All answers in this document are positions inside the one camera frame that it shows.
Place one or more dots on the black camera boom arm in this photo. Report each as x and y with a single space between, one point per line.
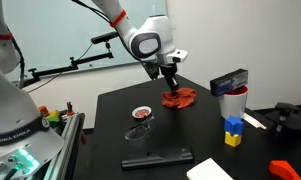
90 59

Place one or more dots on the black knob clamp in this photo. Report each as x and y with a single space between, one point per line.
286 116

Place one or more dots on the orange towel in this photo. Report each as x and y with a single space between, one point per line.
181 99

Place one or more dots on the orange curved plastic piece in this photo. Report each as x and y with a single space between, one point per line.
281 168

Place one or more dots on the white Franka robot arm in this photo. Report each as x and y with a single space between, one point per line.
146 40

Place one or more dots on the white mug red inside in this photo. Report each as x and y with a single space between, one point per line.
233 105

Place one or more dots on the aluminium extrusion frame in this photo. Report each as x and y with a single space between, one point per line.
68 140

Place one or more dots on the blue block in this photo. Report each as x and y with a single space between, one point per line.
233 125

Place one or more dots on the long black remote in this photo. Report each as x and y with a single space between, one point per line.
156 157

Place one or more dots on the orange round button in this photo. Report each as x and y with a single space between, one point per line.
43 110

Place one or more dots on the small white red bowl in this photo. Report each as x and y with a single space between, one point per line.
141 112

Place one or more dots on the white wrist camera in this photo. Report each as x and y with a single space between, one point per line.
177 56

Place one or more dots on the white flat block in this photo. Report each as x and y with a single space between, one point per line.
208 171

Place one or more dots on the black rectangular box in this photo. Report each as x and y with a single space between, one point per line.
228 82

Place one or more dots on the white flat stick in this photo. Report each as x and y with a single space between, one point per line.
255 121

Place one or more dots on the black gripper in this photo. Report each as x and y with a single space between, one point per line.
168 70

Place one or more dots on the clear safety glasses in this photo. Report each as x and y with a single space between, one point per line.
136 132

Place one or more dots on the black bar camera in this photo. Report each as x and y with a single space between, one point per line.
103 37

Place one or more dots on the yellow green red block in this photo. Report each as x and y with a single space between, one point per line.
53 116

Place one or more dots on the small red tab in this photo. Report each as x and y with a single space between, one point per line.
83 138

